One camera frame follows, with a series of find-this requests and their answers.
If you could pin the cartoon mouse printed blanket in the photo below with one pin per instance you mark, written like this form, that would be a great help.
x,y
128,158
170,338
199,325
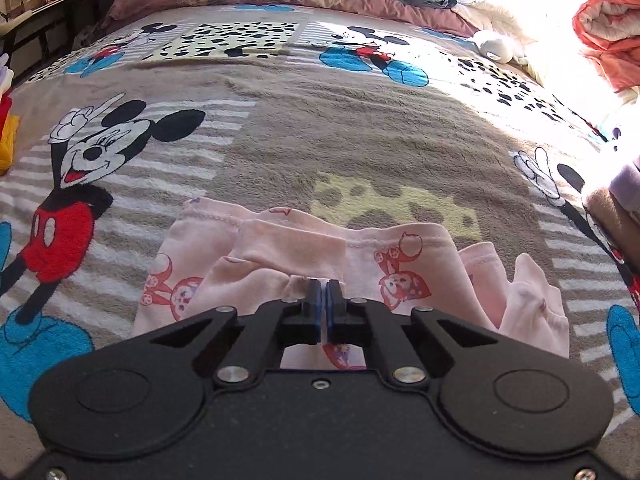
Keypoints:
x,y
350,125

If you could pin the red yellow cloth stack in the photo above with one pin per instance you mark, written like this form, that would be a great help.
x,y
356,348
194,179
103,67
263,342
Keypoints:
x,y
6,130

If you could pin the dark desk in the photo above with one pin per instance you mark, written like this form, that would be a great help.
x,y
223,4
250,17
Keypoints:
x,y
65,15

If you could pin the pink fox printed garment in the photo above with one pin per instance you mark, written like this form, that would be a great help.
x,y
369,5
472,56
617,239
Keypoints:
x,y
280,255

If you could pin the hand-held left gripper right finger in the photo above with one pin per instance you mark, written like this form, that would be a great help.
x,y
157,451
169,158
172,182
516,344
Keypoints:
x,y
331,310

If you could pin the white plush toy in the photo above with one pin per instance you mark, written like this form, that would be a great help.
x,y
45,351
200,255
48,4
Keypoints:
x,y
492,45

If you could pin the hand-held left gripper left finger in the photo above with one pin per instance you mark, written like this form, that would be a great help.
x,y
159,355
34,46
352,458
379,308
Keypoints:
x,y
315,310

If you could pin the orange quilt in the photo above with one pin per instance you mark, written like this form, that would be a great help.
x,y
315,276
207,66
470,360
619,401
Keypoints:
x,y
610,25

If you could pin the cream quilt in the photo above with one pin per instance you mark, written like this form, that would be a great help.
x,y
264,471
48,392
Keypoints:
x,y
540,20

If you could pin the brown folded cloth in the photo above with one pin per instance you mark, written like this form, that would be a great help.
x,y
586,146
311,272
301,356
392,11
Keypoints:
x,y
615,220

